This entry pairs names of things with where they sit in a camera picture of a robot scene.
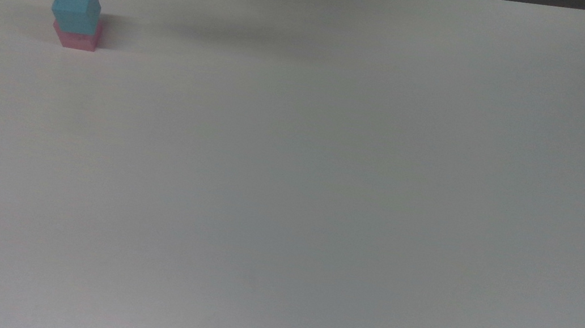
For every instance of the blue cube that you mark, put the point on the blue cube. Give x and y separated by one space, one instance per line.
76 6

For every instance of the pink cube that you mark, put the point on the pink cube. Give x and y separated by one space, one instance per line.
78 40

